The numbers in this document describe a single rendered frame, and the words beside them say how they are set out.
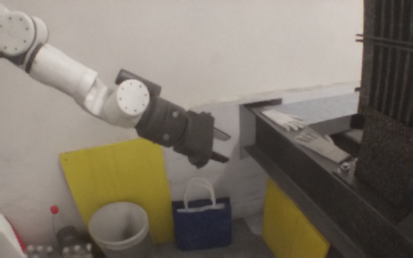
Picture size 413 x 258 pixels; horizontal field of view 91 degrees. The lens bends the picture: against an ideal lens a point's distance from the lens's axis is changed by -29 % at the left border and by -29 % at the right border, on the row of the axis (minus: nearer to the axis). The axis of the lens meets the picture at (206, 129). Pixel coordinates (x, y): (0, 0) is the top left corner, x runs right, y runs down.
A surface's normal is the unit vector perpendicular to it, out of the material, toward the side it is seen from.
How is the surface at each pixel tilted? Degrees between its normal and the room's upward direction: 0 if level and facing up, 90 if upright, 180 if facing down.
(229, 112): 90
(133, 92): 64
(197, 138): 54
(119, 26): 90
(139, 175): 87
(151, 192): 87
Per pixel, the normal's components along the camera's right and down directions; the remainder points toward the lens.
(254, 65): 0.30, 0.38
